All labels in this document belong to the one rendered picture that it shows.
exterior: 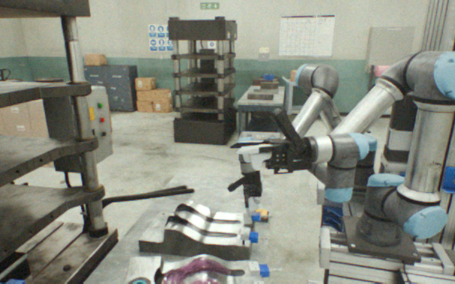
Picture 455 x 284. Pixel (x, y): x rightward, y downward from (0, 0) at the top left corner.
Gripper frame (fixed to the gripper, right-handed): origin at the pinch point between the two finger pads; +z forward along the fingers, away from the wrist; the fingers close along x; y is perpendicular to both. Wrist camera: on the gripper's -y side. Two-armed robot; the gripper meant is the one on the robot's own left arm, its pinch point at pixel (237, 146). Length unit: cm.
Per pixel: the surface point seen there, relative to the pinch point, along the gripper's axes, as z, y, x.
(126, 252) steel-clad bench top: 38, 58, 63
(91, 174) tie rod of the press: 52, 24, 76
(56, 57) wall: 280, -100, 861
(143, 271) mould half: 29, 51, 33
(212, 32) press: -65, -96, 430
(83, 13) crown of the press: 47, -46, 69
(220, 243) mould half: -3, 51, 48
